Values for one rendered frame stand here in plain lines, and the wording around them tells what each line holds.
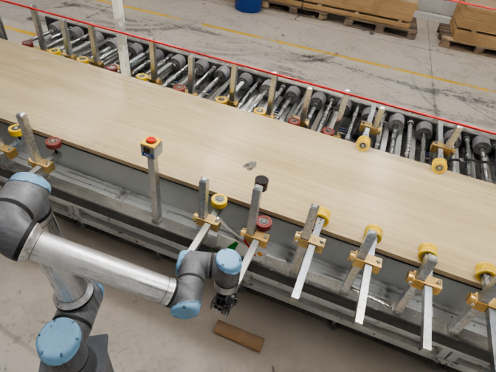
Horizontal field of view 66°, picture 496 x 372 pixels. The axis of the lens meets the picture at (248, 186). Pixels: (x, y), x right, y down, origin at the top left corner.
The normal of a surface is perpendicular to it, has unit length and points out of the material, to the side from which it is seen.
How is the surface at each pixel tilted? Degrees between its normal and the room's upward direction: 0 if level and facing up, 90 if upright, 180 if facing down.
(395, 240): 0
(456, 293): 90
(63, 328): 5
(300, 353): 0
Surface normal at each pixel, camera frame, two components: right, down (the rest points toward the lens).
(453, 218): 0.11, -0.73
